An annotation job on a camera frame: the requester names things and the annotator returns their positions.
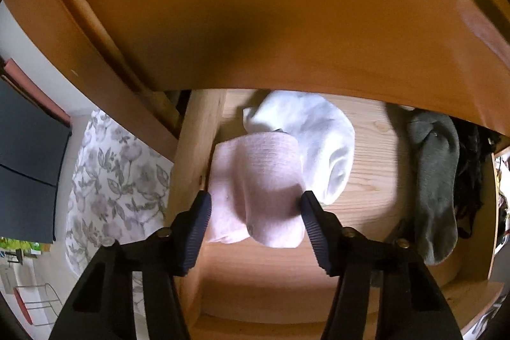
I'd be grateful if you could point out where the white sock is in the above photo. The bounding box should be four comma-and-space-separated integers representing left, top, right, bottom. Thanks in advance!
242, 90, 356, 205

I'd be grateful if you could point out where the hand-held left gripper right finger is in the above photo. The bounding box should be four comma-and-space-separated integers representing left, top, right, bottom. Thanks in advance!
300, 191, 465, 340

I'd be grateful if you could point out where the grey sock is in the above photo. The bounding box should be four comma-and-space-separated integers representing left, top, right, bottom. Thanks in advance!
406, 111, 460, 266

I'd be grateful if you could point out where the black lace underwear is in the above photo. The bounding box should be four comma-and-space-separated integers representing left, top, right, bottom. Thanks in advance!
452, 121, 497, 241

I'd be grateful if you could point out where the green printed box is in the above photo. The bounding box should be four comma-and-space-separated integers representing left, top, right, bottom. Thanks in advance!
0, 238, 50, 255

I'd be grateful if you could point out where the pink board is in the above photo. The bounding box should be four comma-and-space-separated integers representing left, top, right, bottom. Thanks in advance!
2, 59, 72, 126

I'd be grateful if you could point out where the red wire rack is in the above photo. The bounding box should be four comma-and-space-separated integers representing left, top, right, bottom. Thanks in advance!
12, 282, 62, 327

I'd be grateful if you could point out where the pink sock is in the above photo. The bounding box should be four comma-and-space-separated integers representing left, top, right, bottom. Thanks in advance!
206, 133, 307, 249

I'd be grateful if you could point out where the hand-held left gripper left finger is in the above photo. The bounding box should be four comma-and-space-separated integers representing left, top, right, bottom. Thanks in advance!
48, 191, 213, 340

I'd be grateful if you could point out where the wooden nightstand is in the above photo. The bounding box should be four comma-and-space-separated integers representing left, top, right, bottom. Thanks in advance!
2, 0, 180, 157

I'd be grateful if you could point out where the dark panel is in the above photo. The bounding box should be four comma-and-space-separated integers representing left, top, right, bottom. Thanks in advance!
0, 77, 72, 245

